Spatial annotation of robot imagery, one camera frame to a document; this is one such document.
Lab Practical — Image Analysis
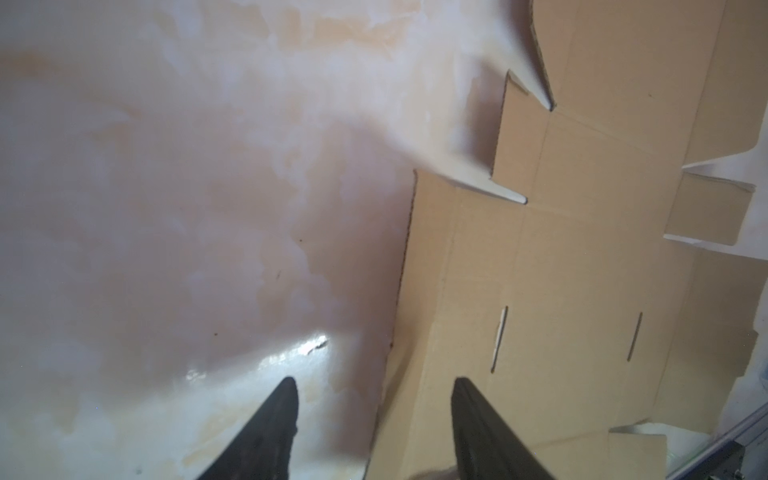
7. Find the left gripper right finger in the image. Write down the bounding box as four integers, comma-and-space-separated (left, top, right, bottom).
451, 377, 553, 480

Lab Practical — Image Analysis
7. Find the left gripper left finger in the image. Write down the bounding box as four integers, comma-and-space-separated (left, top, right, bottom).
199, 376, 299, 480

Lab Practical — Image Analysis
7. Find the brown cardboard box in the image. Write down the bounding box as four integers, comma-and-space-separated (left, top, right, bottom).
366, 1, 767, 479

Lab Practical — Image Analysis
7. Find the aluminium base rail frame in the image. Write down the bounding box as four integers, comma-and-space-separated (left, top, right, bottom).
666, 404, 767, 480

